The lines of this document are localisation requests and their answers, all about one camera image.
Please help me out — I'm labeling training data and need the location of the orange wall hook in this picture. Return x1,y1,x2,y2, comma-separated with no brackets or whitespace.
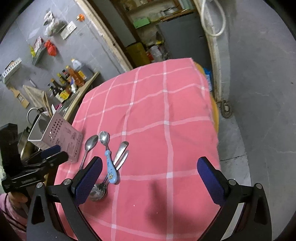
76,14,85,22

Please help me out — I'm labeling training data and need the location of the steel spoon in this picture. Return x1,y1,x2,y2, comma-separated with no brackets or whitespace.
79,135,99,170

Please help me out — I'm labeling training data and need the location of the white wall basket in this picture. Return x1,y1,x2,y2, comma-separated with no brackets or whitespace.
1,58,22,84

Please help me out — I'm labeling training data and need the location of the orange oil bottle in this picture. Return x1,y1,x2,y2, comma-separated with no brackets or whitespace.
66,65,85,87

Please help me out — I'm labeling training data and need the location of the white hose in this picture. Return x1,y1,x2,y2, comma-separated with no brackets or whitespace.
200,0,227,38

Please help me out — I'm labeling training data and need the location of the hanging beige dishcloth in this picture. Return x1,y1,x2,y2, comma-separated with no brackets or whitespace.
23,85,53,116

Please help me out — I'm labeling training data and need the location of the yellow label sauce bottle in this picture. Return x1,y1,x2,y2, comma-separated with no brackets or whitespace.
51,78,70,100

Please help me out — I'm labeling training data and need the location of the person's left hand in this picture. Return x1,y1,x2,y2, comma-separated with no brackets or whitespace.
8,192,28,209

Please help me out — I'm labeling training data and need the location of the hanging bag of dried goods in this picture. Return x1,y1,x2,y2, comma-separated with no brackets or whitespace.
43,11,67,37

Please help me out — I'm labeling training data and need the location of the red plastic bag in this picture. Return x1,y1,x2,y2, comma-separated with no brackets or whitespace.
44,40,57,56

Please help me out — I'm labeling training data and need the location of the green box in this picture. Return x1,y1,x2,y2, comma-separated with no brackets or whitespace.
133,17,151,29

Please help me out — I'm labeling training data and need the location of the pink checkered tablecloth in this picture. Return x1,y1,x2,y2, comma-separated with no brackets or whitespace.
54,58,221,241

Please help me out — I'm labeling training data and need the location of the dark soy sauce bottle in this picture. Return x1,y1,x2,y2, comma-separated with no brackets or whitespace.
48,84,64,103

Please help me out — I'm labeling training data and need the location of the large oil bottle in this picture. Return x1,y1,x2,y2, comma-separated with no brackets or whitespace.
71,58,93,82

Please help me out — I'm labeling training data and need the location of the grey wall rack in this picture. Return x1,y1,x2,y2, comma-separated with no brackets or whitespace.
32,46,46,66

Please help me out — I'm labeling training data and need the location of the blue handled child spoon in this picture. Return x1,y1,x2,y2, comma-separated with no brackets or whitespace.
99,131,118,184

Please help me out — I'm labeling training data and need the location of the white wall socket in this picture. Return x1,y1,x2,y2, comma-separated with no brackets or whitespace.
60,21,77,40

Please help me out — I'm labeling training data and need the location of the grey metal cabinet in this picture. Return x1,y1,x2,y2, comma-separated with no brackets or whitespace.
157,13,212,70

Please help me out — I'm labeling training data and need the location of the yellow gas cylinder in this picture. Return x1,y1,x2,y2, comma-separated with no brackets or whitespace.
126,42,151,67

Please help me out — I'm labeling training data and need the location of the white perforated utensil holder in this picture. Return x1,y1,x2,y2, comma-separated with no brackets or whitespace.
28,113,83,163

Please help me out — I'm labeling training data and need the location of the wooden countertop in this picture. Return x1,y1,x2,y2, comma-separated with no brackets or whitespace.
63,71,100,121

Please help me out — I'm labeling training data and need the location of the chrome faucet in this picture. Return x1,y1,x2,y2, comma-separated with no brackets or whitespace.
26,107,51,126

